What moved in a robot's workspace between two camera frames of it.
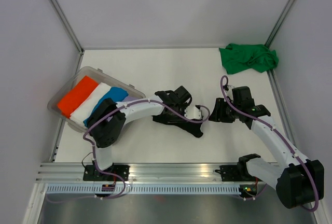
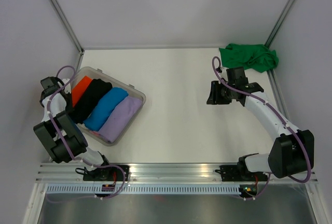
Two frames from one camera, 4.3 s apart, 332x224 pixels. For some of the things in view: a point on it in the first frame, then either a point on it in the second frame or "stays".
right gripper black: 218,114 → 215,97
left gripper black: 183,107 → 69,109
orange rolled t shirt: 76,95 stays
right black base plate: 236,173 stays
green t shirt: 236,57 stays
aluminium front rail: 139,173 stays
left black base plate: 91,173 stays
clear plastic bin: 101,77 stays
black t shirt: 193,128 → 96,89
